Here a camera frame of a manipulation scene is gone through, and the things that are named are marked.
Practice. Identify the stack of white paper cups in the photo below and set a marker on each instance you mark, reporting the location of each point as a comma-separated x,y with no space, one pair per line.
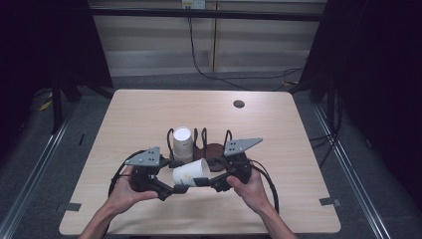
182,142

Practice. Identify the person's right hand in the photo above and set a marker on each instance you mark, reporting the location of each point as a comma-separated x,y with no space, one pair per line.
250,194

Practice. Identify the cup holder with wooden base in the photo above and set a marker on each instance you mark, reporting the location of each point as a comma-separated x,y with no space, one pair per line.
214,151
197,153

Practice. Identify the dark round table grommet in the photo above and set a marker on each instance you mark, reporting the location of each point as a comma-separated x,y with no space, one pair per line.
239,104

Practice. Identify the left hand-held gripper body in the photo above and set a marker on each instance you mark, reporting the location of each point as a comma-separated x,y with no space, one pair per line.
146,157

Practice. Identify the black horizontal bar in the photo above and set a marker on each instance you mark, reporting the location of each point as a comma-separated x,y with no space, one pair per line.
199,14

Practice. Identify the white wall socket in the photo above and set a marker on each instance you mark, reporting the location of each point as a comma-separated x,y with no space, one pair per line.
193,4

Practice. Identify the yellow floor object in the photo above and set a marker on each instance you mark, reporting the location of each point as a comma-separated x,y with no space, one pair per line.
45,105

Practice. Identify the person's left hand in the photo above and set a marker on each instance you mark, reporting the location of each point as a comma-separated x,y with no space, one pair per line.
124,195

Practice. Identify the metal floor rail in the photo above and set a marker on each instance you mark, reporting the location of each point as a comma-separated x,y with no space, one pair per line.
31,176
351,172

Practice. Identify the grey tape strip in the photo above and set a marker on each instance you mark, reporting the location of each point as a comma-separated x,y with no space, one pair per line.
68,207
330,201

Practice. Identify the black curtain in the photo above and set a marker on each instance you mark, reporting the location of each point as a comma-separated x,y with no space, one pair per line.
375,83
40,43

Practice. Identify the single floral paper cup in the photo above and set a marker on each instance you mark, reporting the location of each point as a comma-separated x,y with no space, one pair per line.
189,172

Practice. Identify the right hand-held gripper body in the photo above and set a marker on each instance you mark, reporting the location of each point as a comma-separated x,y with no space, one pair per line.
239,146

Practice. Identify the black metal stand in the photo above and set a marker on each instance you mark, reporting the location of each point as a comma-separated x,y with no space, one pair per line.
57,106

